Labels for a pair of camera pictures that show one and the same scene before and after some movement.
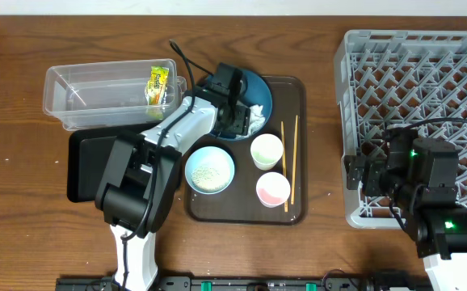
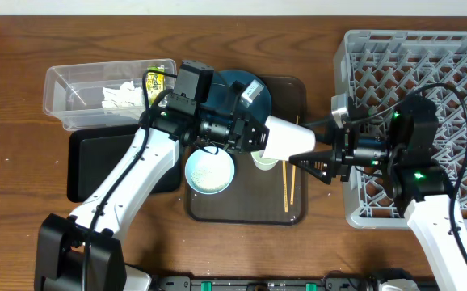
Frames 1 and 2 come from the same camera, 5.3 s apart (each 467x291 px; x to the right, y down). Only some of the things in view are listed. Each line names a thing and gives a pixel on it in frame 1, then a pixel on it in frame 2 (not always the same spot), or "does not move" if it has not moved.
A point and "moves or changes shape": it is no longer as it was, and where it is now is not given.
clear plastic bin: (108, 94) does not move
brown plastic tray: (270, 181) does not move
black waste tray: (89, 155) does not move
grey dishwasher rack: (439, 82) does not move
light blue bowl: (209, 170) does not move
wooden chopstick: (284, 170) does not move
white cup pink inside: (272, 189) -> (286, 139)
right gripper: (375, 166) -> (342, 149)
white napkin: (257, 119) moves or changes shape
